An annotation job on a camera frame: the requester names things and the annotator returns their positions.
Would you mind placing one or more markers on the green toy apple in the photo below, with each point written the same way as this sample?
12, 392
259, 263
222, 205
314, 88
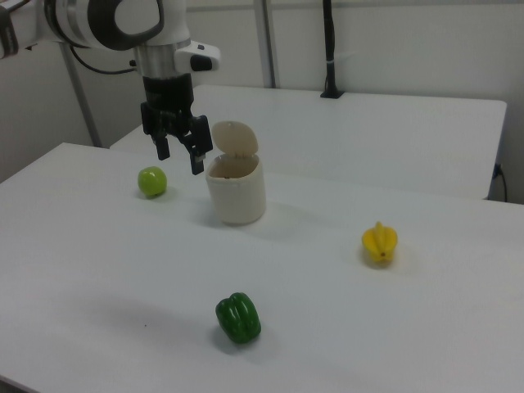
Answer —
152, 181

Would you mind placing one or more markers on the cream plastic garbage bin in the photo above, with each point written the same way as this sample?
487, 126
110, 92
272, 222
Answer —
237, 196

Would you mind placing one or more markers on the yellow toy starfruit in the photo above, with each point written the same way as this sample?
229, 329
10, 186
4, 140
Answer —
380, 245

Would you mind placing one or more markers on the cream garbage bin lid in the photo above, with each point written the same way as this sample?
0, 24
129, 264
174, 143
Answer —
235, 137

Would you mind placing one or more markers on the grey wall frame post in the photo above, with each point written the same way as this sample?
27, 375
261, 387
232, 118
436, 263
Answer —
271, 45
84, 106

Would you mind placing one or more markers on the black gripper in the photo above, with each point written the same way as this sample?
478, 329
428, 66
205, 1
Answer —
168, 94

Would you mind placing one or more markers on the green toy bell pepper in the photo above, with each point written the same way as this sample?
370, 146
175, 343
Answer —
238, 318

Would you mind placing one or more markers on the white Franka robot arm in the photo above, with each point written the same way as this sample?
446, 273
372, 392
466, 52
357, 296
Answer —
82, 20

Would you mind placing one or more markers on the black pole with clamp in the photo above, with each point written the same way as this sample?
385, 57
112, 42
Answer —
329, 49

